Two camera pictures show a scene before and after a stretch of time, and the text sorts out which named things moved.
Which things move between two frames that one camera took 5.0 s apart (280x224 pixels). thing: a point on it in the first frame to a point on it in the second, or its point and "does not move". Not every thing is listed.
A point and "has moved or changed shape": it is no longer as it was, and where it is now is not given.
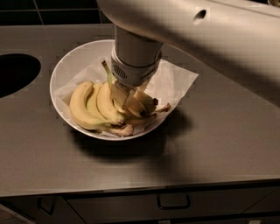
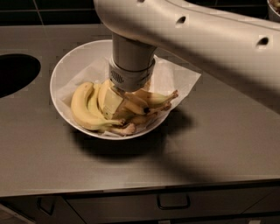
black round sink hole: [16, 71] does not move
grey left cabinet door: [44, 209] does not move
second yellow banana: [92, 104] does not move
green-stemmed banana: [108, 93] has moved or changed shape
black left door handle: [46, 203] does not move
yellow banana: [146, 102] to [153, 99]
